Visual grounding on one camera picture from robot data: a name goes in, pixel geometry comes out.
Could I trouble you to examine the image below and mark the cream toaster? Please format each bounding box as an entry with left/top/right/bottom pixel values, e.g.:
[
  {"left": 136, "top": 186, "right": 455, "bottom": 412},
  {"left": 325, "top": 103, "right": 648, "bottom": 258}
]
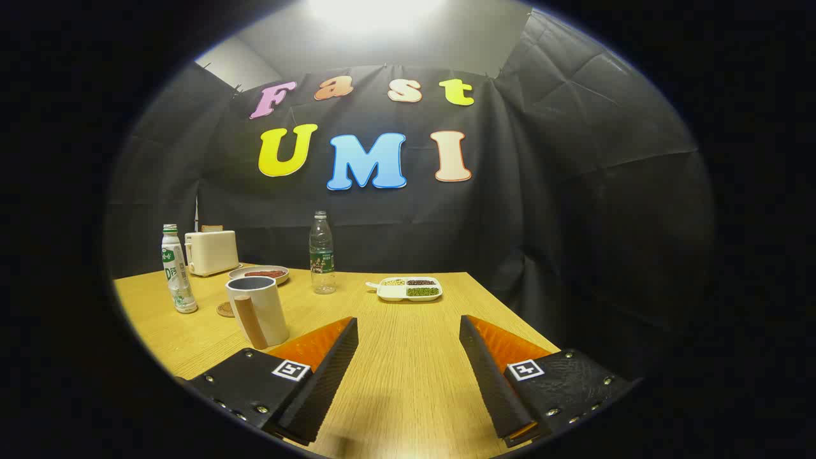
[{"left": 184, "top": 230, "right": 240, "bottom": 277}]

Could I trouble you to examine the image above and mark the wooden table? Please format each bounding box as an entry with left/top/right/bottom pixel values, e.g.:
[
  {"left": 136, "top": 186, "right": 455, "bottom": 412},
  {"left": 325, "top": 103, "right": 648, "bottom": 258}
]
[{"left": 113, "top": 264, "right": 562, "bottom": 459}]

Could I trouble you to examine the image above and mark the white juice bottle green label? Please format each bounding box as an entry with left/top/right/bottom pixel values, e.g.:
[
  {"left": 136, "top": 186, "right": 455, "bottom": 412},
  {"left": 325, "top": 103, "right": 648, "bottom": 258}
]
[{"left": 161, "top": 224, "right": 198, "bottom": 314}]

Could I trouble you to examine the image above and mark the clear plastic water bottle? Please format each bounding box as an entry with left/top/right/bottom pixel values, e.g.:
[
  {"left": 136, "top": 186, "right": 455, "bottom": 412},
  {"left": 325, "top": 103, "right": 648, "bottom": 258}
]
[{"left": 309, "top": 211, "right": 337, "bottom": 295}]

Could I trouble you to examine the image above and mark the black backdrop cloth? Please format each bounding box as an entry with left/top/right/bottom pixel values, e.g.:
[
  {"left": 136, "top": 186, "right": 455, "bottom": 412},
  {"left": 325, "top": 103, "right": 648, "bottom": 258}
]
[{"left": 105, "top": 10, "right": 715, "bottom": 364}]

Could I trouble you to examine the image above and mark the ceiling light panel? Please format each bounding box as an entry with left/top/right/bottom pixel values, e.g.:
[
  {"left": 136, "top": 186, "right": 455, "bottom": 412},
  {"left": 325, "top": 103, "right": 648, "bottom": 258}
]
[{"left": 306, "top": 0, "right": 447, "bottom": 36}]

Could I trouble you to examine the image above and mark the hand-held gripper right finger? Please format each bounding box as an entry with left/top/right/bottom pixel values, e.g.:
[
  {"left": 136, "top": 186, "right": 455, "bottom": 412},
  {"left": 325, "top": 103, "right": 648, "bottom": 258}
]
[{"left": 459, "top": 315, "right": 640, "bottom": 448}]

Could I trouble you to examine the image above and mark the white divided bean tray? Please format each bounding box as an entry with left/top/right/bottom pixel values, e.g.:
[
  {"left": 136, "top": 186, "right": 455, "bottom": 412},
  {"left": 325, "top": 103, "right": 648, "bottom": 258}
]
[{"left": 365, "top": 276, "right": 444, "bottom": 302}]

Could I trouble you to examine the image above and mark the white cup wooden handle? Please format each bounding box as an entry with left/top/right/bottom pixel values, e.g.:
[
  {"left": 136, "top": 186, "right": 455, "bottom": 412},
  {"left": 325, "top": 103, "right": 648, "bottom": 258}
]
[{"left": 225, "top": 275, "right": 290, "bottom": 350}]

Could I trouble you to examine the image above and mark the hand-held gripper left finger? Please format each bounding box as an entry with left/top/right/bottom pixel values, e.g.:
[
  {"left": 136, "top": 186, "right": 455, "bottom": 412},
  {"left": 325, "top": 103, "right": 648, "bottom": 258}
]
[{"left": 175, "top": 317, "right": 359, "bottom": 446}]

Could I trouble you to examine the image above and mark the round grey plate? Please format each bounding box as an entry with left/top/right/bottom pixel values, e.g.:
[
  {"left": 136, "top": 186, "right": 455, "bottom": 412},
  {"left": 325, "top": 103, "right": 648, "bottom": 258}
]
[{"left": 228, "top": 265, "right": 290, "bottom": 286}]

